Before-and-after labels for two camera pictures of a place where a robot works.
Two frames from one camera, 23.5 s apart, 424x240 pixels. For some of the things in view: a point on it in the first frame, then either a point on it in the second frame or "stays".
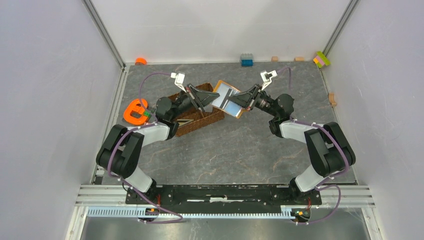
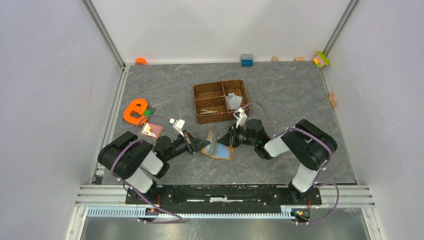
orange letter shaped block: (132, 106) stays
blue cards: (223, 101) -> (217, 149)
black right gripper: (245, 99) -> (229, 138)
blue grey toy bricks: (247, 59) stays
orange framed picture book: (228, 105) -> (217, 150)
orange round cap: (140, 61) stays
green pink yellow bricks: (321, 59) stays
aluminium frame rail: (103, 30) stays
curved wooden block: (332, 101) stays
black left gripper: (192, 92) -> (193, 144)
